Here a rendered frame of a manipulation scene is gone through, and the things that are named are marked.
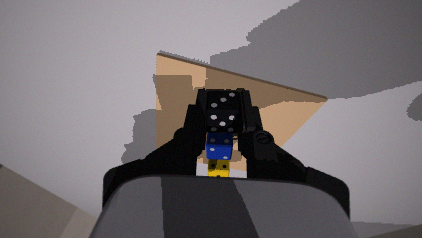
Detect yellow die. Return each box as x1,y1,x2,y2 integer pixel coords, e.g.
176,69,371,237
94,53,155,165
208,159,230,177

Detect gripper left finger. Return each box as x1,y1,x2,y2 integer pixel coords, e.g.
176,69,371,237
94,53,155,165
102,89,208,209

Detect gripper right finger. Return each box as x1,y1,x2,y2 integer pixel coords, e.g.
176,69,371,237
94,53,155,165
237,90,350,220

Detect black die with white pips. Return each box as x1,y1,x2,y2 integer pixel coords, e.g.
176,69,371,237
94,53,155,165
205,91,241,134

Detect blue die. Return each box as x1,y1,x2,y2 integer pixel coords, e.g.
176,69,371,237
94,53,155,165
206,132,233,160

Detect tan flat square mat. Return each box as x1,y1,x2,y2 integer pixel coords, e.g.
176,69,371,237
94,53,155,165
156,53,328,149

